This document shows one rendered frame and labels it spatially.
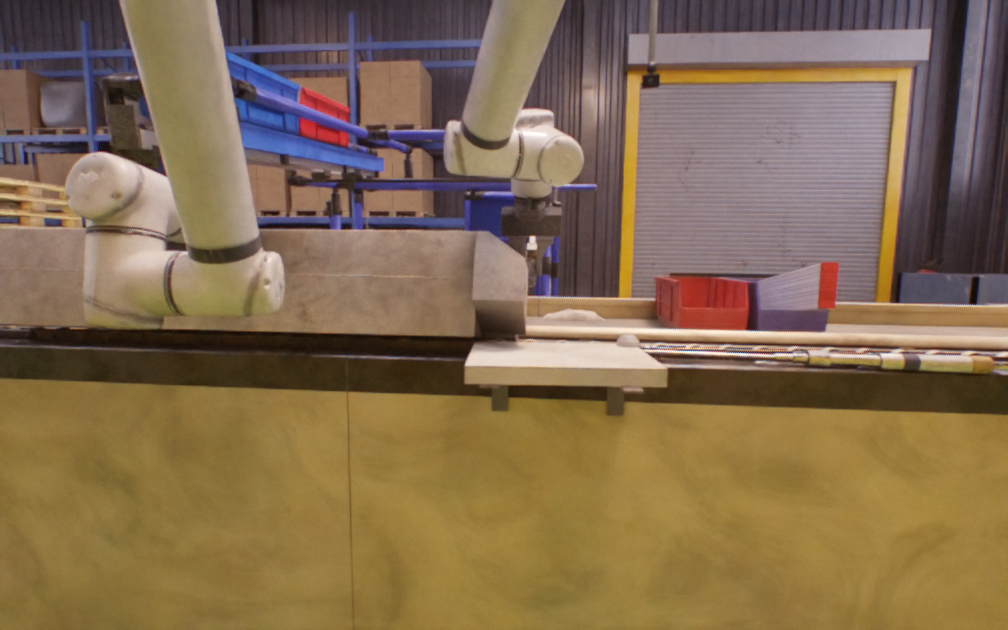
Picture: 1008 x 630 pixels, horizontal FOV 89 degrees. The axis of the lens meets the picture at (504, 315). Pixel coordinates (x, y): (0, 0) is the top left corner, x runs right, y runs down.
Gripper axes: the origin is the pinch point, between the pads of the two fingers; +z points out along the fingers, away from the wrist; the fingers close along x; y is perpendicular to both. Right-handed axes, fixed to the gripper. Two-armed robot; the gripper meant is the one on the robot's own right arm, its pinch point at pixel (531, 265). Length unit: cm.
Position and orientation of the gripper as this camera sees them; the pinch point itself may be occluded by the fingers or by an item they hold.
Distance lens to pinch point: 119.4
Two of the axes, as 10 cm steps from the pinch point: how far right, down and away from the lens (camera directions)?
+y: 0.8, -5.3, 8.5
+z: 0.3, 8.5, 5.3
